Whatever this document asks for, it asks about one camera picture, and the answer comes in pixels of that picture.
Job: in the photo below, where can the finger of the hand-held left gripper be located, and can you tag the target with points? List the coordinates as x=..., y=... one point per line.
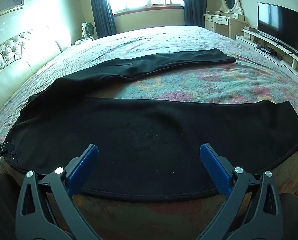
x=0, y=151

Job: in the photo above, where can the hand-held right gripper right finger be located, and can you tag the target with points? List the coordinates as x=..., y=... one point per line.
x=215, y=167

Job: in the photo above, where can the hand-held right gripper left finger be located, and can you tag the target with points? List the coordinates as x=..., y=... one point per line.
x=85, y=165

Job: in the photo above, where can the black pants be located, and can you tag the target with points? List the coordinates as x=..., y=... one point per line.
x=139, y=130

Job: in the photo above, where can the cream tufted headboard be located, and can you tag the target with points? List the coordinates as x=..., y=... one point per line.
x=11, y=75

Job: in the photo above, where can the floral bedspread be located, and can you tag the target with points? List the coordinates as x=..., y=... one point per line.
x=188, y=85

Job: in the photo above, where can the person's right leg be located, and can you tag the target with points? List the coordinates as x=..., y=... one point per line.
x=292, y=212

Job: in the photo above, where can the white television stand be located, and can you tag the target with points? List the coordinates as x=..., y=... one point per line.
x=268, y=57

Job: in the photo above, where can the black set-top box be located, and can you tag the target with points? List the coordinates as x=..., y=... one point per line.
x=265, y=50

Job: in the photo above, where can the white fan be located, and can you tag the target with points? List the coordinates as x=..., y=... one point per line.
x=89, y=30

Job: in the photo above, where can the white dressing table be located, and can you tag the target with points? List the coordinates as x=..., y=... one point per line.
x=221, y=21

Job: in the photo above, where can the black flat television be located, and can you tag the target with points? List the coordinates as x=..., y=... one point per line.
x=278, y=26

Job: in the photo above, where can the dark blue curtain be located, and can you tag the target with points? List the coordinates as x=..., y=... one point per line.
x=191, y=2
x=101, y=7

